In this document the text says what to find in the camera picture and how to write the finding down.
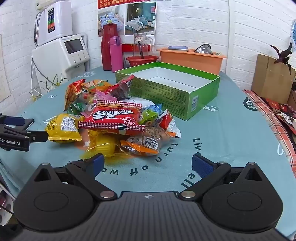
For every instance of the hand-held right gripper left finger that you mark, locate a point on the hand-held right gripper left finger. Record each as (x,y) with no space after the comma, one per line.
(97,163)

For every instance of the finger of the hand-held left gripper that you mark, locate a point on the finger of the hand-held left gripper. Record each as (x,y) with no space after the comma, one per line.
(38,136)
(13,120)

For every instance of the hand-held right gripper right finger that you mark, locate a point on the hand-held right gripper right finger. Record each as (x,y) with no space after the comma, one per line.
(201,165)

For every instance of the yellow snack packet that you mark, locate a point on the yellow snack packet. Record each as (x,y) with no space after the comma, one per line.
(61,127)

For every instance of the red and white snack packet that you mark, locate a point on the red and white snack packet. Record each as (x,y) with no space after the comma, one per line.
(170,122)

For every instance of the pink snack packet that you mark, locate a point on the pink snack packet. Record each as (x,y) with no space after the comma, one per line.
(99,95)

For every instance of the green cardboard box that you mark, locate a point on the green cardboard box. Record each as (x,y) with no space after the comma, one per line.
(161,97)

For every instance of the yellow clear candy bag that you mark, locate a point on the yellow clear candy bag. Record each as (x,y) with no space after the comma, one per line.
(101,143)

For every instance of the dark green snack packet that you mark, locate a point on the dark green snack packet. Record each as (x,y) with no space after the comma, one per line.
(77,107)

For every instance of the red checkered-edge snack packet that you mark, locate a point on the red checkered-edge snack packet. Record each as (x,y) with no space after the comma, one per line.
(111,114)

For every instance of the red chips bag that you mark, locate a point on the red chips bag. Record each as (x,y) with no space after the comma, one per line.
(71,92)

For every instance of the orange nut packet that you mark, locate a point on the orange nut packet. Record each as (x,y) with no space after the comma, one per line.
(148,141)

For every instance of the green spider plant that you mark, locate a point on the green spider plant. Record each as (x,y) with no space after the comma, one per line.
(53,80)

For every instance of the small green snack packet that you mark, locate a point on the small green snack packet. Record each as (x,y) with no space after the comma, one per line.
(148,115)

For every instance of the white appliance with screen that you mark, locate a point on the white appliance with screen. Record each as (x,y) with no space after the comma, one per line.
(55,58)

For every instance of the clear red dates packet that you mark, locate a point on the clear red dates packet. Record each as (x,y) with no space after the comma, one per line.
(120,89)

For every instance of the orange and green snack packet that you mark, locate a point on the orange and green snack packet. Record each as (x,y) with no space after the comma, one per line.
(97,84)

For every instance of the dark red paper packets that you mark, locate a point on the dark red paper packets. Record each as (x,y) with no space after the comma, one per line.
(275,105)

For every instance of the orange plastic basin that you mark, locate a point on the orange plastic basin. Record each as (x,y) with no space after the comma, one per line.
(189,61)

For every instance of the large cardboard box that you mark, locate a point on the large cardboard box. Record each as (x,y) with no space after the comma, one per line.
(266,78)

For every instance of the white water purifier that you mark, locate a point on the white water purifier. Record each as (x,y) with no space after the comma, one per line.
(57,20)

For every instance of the pink cup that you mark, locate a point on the pink cup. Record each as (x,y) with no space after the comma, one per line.
(115,55)

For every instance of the red plastic basin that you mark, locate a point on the red plastic basin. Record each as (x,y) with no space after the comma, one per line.
(142,61)

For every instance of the small cardboard box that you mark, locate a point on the small cardboard box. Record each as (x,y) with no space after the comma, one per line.
(292,99)

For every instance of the red cup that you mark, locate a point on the red cup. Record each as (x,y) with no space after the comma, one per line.
(106,46)

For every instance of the metal colander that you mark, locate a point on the metal colander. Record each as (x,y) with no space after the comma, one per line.
(203,49)

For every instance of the blue and white plate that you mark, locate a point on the blue and white plate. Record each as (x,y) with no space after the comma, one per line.
(177,48)

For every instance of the dark utensil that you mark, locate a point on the dark utensil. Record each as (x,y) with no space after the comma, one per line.
(141,51)

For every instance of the glass jar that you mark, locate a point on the glass jar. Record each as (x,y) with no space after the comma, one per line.
(148,46)

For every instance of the purple leaf plant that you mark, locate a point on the purple leaf plant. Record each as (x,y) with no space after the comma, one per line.
(283,55)

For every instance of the wall poster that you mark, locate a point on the wall poster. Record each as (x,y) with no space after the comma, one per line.
(138,20)

